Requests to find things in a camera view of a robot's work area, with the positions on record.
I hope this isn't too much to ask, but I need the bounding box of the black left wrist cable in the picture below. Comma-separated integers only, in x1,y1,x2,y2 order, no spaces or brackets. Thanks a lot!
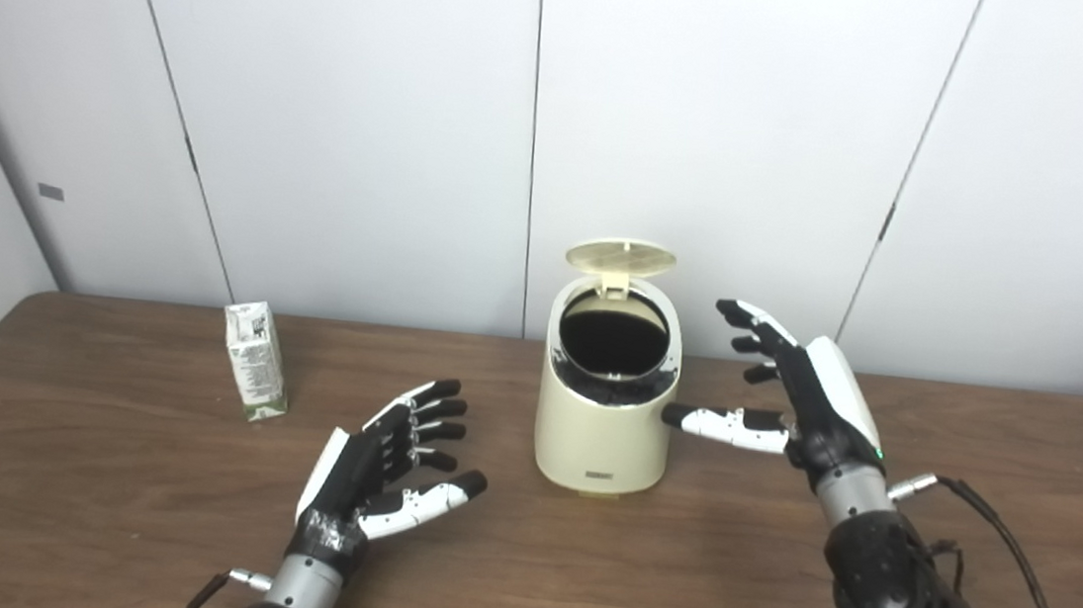
176,563,275,608

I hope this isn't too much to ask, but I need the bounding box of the cream-colored round bin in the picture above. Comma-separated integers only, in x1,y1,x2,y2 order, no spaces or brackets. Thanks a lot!
528,232,694,504

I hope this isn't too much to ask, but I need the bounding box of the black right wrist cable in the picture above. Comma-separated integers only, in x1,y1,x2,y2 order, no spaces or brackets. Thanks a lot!
878,469,1083,608

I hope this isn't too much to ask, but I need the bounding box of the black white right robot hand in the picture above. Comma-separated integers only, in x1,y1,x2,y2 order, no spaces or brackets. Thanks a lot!
657,294,899,496

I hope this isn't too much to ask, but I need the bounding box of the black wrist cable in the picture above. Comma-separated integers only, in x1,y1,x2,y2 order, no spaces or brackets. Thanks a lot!
176,563,275,608
878,469,1083,608

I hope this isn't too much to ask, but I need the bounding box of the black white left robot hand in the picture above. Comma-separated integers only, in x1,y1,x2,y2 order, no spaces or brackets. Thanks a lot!
283,366,497,587

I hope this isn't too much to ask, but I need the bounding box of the cream round bin lid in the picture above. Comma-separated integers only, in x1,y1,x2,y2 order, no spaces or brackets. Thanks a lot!
562,234,679,304

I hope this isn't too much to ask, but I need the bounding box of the white green milk carton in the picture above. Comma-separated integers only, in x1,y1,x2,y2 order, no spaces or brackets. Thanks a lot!
214,299,298,425

